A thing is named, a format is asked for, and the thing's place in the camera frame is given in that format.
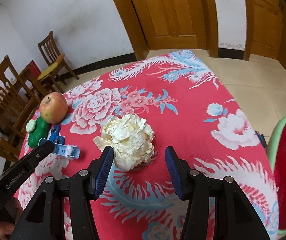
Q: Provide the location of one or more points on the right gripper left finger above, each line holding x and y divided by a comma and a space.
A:
43, 216

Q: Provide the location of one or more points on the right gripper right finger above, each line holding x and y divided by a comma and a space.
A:
235, 217

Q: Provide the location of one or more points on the large white paper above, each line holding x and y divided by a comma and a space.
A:
131, 139

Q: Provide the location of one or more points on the person's left hand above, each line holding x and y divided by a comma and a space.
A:
6, 228

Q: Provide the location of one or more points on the green flower-shaped toy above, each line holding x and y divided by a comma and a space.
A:
36, 130

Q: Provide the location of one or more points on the light blue plastic clip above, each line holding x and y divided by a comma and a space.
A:
67, 151

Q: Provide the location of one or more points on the blue fidget spinner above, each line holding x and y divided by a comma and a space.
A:
55, 136

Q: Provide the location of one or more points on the dark wooden near chair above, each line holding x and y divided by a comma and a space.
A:
18, 103

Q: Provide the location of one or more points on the red apple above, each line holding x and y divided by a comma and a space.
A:
53, 108

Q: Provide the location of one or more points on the wooden dining table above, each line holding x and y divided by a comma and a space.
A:
30, 74

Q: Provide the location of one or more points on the red floral tablecloth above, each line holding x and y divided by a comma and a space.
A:
189, 109

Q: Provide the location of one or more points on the wooden chair with cushion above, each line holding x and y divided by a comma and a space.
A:
55, 61

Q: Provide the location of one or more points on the right wooden door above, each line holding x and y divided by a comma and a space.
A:
266, 29

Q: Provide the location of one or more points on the wooden door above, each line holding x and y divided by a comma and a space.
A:
266, 29
169, 24

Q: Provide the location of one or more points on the left wooden door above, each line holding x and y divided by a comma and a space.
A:
169, 24

